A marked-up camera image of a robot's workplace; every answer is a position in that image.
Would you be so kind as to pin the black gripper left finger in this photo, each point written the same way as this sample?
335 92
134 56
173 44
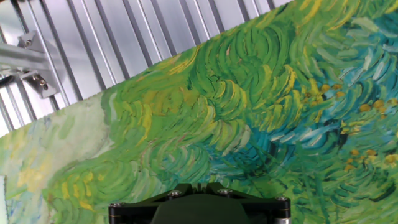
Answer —
133 210

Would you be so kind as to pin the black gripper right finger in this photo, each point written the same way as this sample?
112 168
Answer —
267 210

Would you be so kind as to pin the green painted print tablecloth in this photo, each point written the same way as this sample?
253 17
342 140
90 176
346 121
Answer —
233 124

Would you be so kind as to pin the aluminium frame bracket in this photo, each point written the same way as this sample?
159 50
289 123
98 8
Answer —
18 57

